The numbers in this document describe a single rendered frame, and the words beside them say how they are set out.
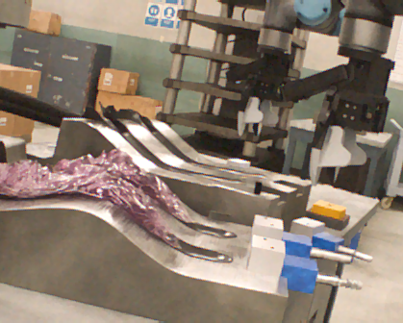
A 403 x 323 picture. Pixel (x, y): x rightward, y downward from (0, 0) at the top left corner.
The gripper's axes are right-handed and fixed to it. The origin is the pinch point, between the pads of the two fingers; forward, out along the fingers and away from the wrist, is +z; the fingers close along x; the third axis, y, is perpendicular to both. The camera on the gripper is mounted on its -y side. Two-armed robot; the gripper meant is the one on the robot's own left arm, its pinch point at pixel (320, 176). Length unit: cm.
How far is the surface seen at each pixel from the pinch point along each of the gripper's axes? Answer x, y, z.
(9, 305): -51, -9, 13
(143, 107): 526, -426, 55
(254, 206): -10.1, -5.1, 5.3
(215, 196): -11.0, -11.0, 5.5
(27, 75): 313, -408, 29
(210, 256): -30.8, 0.6, 7.5
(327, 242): -2.2, 4.3, 9.1
